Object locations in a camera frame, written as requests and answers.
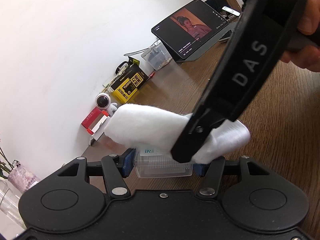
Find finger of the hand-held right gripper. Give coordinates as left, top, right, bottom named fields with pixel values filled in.
left=170, top=99, right=238, bottom=164

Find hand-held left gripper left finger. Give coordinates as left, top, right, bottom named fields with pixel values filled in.
left=57, top=149, right=137, bottom=200

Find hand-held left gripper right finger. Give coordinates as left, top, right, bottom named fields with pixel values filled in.
left=195, top=156, right=270, bottom=200

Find clear plastic floss pick container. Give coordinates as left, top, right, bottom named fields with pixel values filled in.
left=133, top=147, right=194, bottom=179

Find white cleaning cloth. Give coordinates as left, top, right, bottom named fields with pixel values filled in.
left=103, top=103, right=251, bottom=164

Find person's right hand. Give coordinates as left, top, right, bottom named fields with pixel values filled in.
left=279, top=0, right=320, bottom=73

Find grey tablet cover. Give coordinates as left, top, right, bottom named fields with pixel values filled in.
left=175, top=21, right=241, bottom=63

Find closed red box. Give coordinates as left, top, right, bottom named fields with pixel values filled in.
left=81, top=106, right=102, bottom=128

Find white astronaut figurine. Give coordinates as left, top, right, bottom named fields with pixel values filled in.
left=95, top=93, right=119, bottom=117

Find black tablet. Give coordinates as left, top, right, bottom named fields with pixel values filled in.
left=151, top=0, right=229, bottom=60

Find yellow and black box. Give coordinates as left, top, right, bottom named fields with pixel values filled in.
left=110, top=63, right=149, bottom=104

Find wooden chopsticks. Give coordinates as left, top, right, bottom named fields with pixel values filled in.
left=103, top=74, right=122, bottom=93

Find clear plastic storage box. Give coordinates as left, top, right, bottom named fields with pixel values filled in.
left=140, top=43, right=173, bottom=71

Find purple felt vase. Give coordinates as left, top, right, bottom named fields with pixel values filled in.
left=7, top=162, right=41, bottom=193

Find clear plastic bottle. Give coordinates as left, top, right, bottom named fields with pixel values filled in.
left=0, top=179, right=27, bottom=231

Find black strap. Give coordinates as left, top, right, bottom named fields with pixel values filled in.
left=115, top=61, right=129, bottom=75

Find grey cable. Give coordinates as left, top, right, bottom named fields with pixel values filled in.
left=124, top=38, right=162, bottom=56

